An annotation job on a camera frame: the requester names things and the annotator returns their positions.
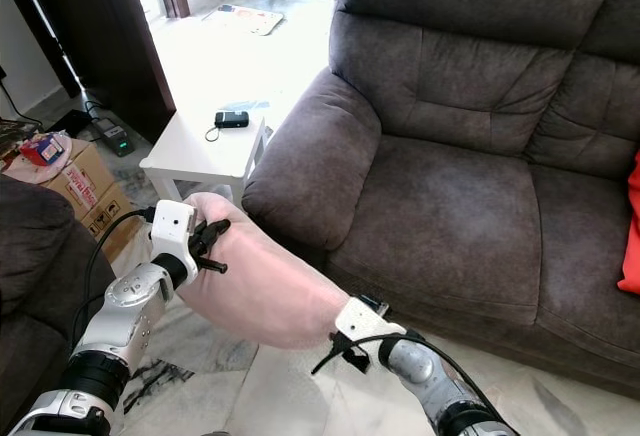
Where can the printed floor mat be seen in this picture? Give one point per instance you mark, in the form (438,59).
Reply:
(245,19)

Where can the pale pink pillow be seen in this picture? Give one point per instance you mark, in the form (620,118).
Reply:
(260,296)

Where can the white side table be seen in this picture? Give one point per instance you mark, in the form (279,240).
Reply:
(200,156)

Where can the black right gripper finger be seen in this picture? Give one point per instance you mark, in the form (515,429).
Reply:
(355,365)
(372,301)

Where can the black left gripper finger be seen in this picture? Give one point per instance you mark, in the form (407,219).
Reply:
(218,228)
(212,264)

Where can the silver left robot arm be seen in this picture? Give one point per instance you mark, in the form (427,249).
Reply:
(125,326)

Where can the dark brown armchair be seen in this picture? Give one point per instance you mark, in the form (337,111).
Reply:
(45,276)

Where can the black power adapter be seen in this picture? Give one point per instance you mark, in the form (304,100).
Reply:
(77,122)

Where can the dark brown fabric sofa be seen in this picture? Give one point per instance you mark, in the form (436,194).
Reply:
(450,206)

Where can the dark wooden door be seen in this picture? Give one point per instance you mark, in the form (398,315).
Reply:
(100,36)

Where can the brown cardboard box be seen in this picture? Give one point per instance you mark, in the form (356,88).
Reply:
(88,196)

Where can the black charger with display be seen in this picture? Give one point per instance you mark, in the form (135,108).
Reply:
(114,137)

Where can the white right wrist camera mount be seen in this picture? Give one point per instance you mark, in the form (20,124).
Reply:
(368,320)

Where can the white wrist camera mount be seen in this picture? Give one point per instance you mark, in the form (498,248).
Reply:
(172,228)
(368,320)

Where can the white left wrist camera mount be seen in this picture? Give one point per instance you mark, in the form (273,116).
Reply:
(172,228)

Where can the small red box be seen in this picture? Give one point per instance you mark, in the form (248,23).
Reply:
(43,149)

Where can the pale pink bag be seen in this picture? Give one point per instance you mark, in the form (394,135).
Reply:
(25,171)

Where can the small black device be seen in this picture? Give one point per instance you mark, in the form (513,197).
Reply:
(231,120)

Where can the red pillow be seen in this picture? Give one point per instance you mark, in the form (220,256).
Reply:
(632,226)

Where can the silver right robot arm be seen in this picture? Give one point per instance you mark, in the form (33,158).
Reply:
(435,381)

